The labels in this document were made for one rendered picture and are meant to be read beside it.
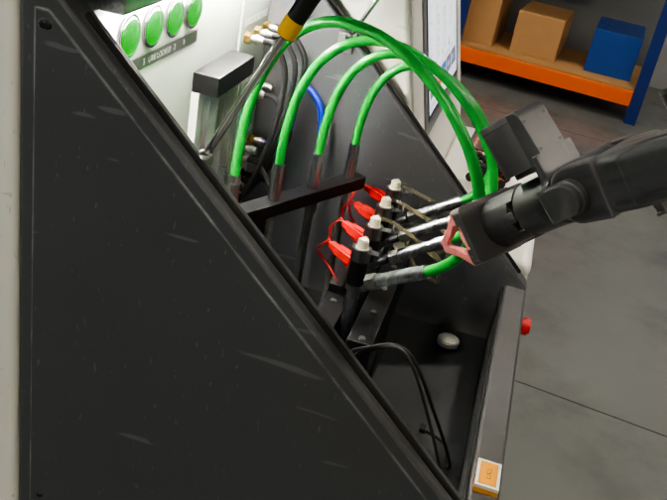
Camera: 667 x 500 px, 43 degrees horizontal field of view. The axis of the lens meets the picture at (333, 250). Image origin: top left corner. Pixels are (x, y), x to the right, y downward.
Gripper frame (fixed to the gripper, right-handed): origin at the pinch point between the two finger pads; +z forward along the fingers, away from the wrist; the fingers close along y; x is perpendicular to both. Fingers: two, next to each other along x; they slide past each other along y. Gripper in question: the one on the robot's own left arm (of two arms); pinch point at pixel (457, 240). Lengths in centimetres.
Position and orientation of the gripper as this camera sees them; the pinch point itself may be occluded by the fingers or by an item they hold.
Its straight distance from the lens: 104.0
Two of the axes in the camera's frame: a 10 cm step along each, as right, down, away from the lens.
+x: 4.0, 9.2, -0.4
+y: -8.1, 3.3, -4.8
